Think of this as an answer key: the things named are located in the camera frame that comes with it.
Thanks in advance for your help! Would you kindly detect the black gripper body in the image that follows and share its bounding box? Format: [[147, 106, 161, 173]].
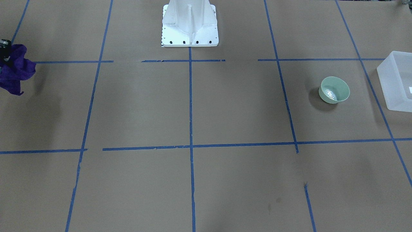
[[0, 39, 12, 62]]

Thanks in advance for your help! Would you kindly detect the purple cloth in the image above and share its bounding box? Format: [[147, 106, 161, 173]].
[[0, 44, 36, 96]]

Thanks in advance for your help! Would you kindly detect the pale green bowl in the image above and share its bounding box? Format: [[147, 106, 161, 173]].
[[318, 76, 350, 104]]

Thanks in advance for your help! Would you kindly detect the clear plastic bin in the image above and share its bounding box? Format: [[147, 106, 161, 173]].
[[377, 51, 412, 112]]

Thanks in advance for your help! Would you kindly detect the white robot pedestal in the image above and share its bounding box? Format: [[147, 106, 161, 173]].
[[161, 0, 219, 47]]

